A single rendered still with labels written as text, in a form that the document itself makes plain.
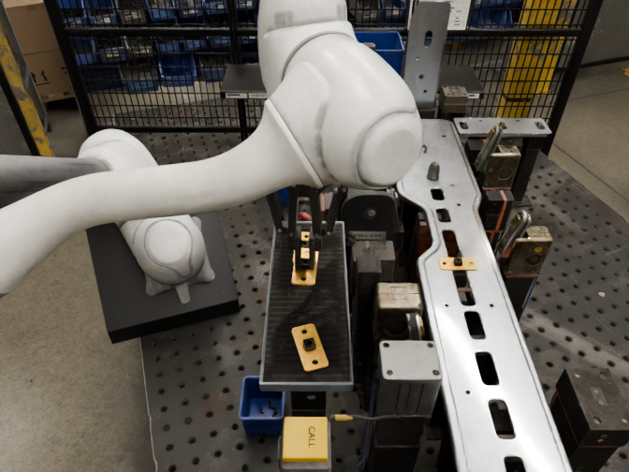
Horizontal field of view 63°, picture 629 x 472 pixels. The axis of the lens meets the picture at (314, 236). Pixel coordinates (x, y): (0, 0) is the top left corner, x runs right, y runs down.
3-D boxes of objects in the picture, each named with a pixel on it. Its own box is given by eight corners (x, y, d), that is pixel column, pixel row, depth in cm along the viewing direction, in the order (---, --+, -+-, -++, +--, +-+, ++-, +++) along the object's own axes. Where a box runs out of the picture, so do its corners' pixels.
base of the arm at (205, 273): (152, 312, 136) (149, 312, 131) (132, 231, 138) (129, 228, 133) (219, 293, 141) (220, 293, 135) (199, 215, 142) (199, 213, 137)
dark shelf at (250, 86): (484, 100, 175) (486, 92, 173) (220, 99, 176) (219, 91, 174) (469, 72, 192) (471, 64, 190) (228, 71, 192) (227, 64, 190)
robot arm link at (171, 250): (161, 297, 132) (153, 294, 111) (124, 236, 132) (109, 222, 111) (216, 263, 136) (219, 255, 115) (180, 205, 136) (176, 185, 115)
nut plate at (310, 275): (314, 286, 82) (314, 280, 82) (291, 284, 83) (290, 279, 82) (318, 249, 89) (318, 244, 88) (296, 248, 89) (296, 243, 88)
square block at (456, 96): (449, 186, 189) (470, 95, 165) (428, 186, 189) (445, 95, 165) (446, 174, 195) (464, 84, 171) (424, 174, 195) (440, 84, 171)
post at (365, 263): (368, 383, 128) (382, 271, 101) (348, 383, 128) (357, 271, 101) (367, 366, 132) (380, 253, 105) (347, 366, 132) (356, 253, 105)
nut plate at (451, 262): (474, 258, 118) (475, 255, 117) (477, 270, 115) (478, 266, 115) (437, 258, 118) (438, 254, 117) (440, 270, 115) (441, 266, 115)
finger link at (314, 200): (308, 167, 75) (317, 166, 75) (314, 225, 82) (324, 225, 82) (305, 183, 72) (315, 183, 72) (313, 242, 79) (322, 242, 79)
